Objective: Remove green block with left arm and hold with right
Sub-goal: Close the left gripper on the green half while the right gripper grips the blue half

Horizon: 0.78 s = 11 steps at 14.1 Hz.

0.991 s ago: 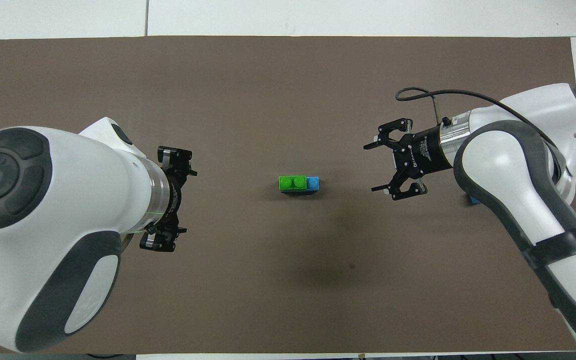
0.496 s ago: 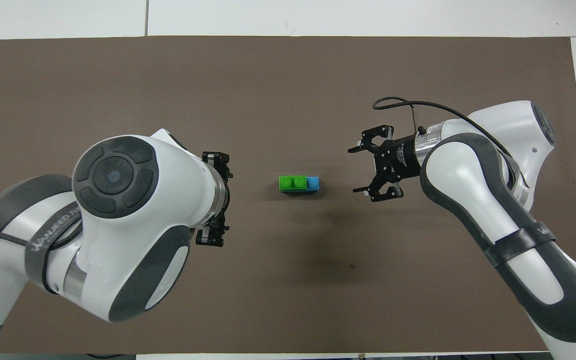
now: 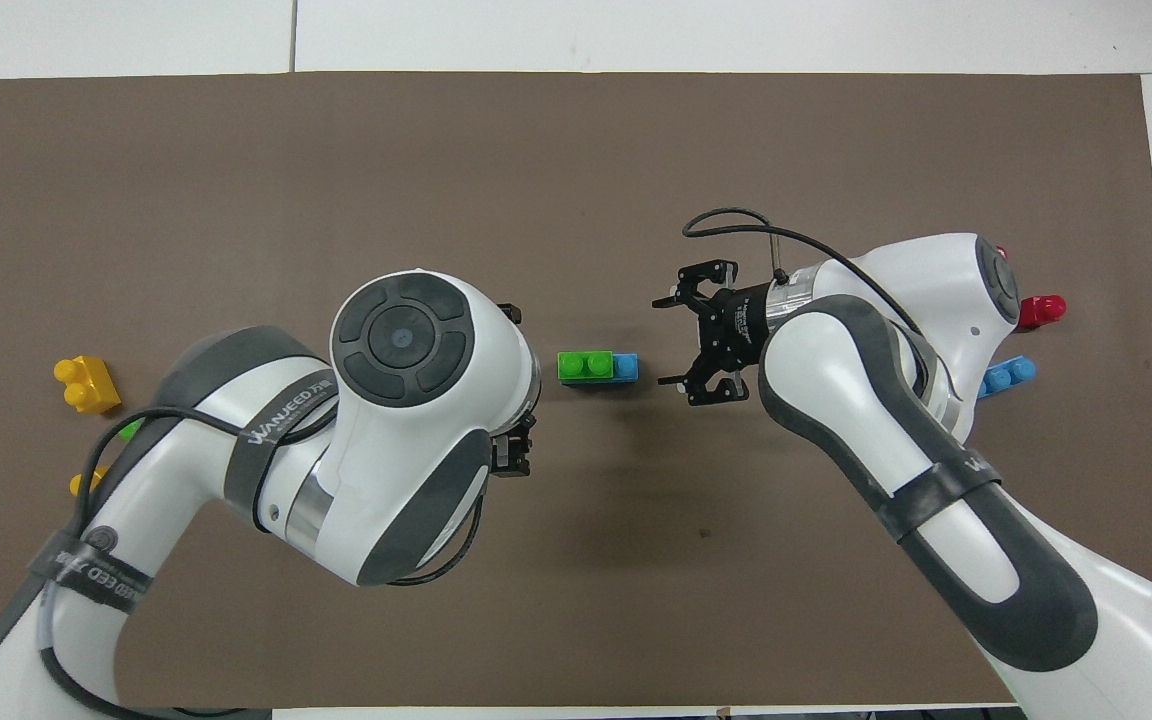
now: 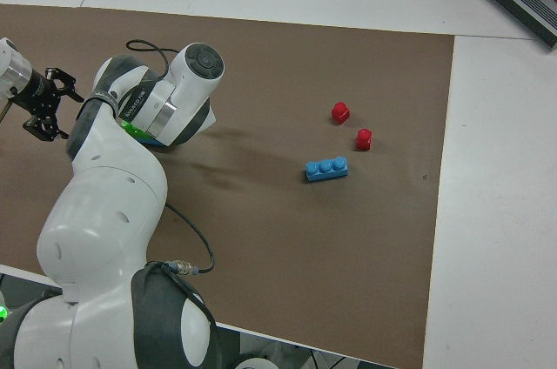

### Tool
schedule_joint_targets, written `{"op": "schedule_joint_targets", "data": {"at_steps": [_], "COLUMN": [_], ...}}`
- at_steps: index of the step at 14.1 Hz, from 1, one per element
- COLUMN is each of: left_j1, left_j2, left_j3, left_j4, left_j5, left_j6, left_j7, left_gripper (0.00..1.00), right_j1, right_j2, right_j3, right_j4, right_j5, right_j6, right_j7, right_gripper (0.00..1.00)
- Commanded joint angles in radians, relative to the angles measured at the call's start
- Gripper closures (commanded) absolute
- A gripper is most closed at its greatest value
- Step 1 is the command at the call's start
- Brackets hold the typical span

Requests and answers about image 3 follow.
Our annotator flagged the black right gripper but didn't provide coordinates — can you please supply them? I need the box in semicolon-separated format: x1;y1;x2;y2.
488;260;775;479

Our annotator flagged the brown table mat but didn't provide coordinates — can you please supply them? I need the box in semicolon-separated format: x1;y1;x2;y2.
0;72;1152;709

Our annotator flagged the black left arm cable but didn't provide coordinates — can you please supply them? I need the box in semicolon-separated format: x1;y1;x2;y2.
39;405;485;720

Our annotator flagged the blue three-stud toy block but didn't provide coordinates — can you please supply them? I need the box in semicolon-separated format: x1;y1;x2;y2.
560;352;640;392
976;357;1038;401

